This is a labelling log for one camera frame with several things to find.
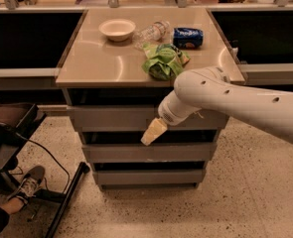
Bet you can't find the grey top drawer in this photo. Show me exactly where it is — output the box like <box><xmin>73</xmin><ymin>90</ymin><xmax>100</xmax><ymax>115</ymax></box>
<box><xmin>67</xmin><ymin>105</ymin><xmax>228</xmax><ymax>132</ymax></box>

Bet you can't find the grey middle drawer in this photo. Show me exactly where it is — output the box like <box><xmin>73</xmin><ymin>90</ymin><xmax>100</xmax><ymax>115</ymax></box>
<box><xmin>82</xmin><ymin>143</ymin><xmax>217</xmax><ymax>163</ymax></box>

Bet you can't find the grey bottom drawer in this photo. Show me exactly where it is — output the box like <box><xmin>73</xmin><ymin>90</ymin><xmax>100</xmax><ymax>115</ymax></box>
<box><xmin>93</xmin><ymin>170</ymin><xmax>206</xmax><ymax>185</ymax></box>

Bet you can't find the person's leg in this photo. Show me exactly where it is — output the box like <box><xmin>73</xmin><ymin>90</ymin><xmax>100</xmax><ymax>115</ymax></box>
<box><xmin>0</xmin><ymin>197</ymin><xmax>24</xmax><ymax>233</ymax></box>

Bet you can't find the grey drawer cabinet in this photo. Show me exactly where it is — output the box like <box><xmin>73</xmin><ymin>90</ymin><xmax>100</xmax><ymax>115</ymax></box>
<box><xmin>56</xmin><ymin>7</ymin><xmax>244</xmax><ymax>188</ymax></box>

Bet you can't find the blue soda can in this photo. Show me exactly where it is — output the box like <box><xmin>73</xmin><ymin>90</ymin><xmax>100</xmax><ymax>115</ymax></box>
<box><xmin>173</xmin><ymin>28</ymin><xmax>204</xmax><ymax>49</ymax></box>

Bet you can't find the grey sneaker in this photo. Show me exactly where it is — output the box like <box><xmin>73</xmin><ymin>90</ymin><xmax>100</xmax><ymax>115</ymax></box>
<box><xmin>10</xmin><ymin>166</ymin><xmax>45</xmax><ymax>205</ymax></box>

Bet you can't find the black cable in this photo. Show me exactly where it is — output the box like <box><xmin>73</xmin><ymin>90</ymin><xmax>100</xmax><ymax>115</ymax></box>
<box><xmin>16</xmin><ymin>134</ymin><xmax>72</xmax><ymax>194</ymax></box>

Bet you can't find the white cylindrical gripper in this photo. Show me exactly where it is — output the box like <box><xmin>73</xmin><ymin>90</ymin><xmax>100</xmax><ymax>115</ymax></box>
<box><xmin>141</xmin><ymin>91</ymin><xmax>200</xmax><ymax>146</ymax></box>

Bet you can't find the black cart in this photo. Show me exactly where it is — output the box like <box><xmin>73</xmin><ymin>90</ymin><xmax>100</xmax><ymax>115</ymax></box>
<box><xmin>0</xmin><ymin>103</ymin><xmax>88</xmax><ymax>238</ymax></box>

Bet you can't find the clear plastic water bottle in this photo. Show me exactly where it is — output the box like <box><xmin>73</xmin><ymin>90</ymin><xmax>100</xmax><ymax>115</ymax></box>
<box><xmin>133</xmin><ymin>21</ymin><xmax>170</xmax><ymax>50</ymax></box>

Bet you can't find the grey drawer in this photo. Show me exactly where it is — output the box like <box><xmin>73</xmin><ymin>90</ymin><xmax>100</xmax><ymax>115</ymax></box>
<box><xmin>67</xmin><ymin>105</ymin><xmax>228</xmax><ymax>132</ymax></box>
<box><xmin>82</xmin><ymin>143</ymin><xmax>217</xmax><ymax>163</ymax></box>
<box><xmin>93</xmin><ymin>170</ymin><xmax>206</xmax><ymax>185</ymax></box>

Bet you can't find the white bowl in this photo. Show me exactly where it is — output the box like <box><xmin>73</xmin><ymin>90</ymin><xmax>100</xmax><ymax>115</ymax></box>
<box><xmin>98</xmin><ymin>19</ymin><xmax>136</xmax><ymax>42</ymax></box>

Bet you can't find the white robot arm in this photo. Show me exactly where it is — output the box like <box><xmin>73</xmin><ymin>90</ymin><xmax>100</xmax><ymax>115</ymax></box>
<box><xmin>141</xmin><ymin>67</ymin><xmax>293</xmax><ymax>146</ymax></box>

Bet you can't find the green chip bag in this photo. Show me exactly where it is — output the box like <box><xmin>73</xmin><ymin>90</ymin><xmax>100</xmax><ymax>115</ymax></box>
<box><xmin>142</xmin><ymin>43</ymin><xmax>190</xmax><ymax>81</ymax></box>

